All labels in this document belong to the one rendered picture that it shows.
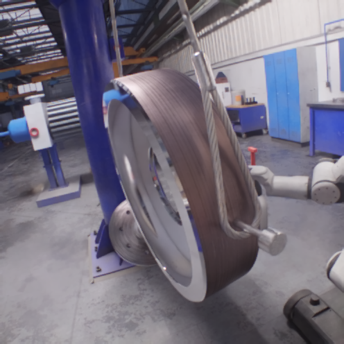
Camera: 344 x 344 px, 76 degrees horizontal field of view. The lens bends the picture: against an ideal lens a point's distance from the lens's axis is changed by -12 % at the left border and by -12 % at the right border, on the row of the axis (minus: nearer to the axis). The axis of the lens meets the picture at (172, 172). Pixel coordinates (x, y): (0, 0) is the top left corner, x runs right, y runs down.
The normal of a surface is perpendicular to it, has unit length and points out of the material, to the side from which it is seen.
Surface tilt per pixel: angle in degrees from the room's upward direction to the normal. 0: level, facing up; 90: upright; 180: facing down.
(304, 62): 90
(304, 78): 90
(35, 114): 90
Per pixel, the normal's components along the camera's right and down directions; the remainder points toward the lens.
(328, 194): -0.47, 0.59
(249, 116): 0.31, 0.25
